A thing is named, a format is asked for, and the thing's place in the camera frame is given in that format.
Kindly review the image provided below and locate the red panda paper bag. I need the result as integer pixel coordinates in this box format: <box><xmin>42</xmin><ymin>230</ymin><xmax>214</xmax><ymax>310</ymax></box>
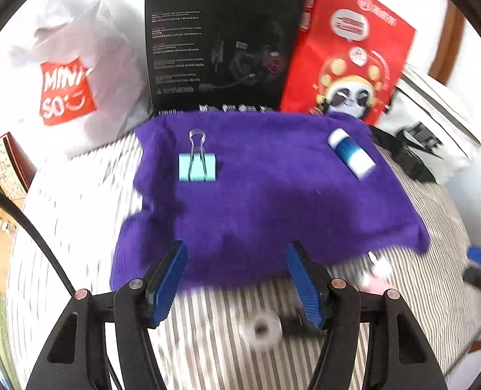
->
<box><xmin>279</xmin><ymin>0</ymin><xmax>417</xmax><ymax>126</ymax></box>

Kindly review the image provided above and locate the black strap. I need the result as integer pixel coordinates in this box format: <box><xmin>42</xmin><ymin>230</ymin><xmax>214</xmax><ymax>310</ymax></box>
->
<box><xmin>370</xmin><ymin>126</ymin><xmax>436</xmax><ymax>183</ymax></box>

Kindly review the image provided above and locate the patterned small box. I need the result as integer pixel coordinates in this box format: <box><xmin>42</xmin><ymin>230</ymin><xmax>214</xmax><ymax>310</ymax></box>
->
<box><xmin>0</xmin><ymin>132</ymin><xmax>35</xmax><ymax>200</ymax></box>

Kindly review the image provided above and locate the wooden frame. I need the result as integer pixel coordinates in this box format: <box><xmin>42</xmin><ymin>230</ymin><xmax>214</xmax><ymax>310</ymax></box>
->
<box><xmin>429</xmin><ymin>0</ymin><xmax>466</xmax><ymax>86</ymax></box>

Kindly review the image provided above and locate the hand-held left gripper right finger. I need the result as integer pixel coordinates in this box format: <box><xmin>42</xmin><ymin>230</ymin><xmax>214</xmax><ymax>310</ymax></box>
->
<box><xmin>286</xmin><ymin>240</ymin><xmax>448</xmax><ymax>390</ymax></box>

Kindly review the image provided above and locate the white plastic bag red logo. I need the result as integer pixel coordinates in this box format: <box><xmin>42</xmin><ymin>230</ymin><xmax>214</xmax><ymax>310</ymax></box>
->
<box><xmin>8</xmin><ymin>0</ymin><xmax>152</xmax><ymax>159</ymax></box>

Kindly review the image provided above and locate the black headset box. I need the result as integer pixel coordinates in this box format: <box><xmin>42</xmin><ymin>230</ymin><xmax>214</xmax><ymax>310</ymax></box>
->
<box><xmin>144</xmin><ymin>0</ymin><xmax>310</xmax><ymax>120</ymax></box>

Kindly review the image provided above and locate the white bag black print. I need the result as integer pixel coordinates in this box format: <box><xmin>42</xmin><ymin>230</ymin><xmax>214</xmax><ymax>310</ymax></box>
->
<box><xmin>376</xmin><ymin>65</ymin><xmax>481</xmax><ymax>183</ymax></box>

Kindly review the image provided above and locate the black cable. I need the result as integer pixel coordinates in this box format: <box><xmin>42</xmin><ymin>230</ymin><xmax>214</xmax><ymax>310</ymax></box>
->
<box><xmin>0</xmin><ymin>179</ymin><xmax>78</xmax><ymax>293</ymax></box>

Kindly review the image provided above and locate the striped bed sheet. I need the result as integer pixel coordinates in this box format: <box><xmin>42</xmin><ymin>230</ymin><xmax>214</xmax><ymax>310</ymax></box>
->
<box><xmin>7</xmin><ymin>130</ymin><xmax>481</xmax><ymax>390</ymax></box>

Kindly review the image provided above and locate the pink and white tube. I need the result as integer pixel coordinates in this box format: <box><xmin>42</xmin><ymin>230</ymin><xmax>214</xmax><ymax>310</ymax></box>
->
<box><xmin>360</xmin><ymin>252</ymin><xmax>393</xmax><ymax>293</ymax></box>

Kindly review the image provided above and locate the white tape roll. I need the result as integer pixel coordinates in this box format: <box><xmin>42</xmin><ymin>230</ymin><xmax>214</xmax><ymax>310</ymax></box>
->
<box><xmin>240</xmin><ymin>311</ymin><xmax>284</xmax><ymax>352</ymax></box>

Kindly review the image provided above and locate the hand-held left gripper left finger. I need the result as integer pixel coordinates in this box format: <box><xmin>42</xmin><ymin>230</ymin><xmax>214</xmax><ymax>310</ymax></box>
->
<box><xmin>25</xmin><ymin>240</ymin><xmax>189</xmax><ymax>390</ymax></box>

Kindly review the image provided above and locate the white and blue bottle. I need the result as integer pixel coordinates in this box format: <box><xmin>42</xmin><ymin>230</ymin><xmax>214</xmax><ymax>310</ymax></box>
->
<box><xmin>327</xmin><ymin>128</ymin><xmax>377</xmax><ymax>180</ymax></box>

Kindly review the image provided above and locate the green binder clip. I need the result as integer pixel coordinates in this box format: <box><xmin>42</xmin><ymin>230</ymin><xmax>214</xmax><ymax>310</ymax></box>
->
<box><xmin>178</xmin><ymin>129</ymin><xmax>217</xmax><ymax>183</ymax></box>

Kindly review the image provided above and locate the purple fluffy cloth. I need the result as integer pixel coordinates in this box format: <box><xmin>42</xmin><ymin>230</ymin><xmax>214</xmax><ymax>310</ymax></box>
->
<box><xmin>109</xmin><ymin>111</ymin><xmax>431</xmax><ymax>293</ymax></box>

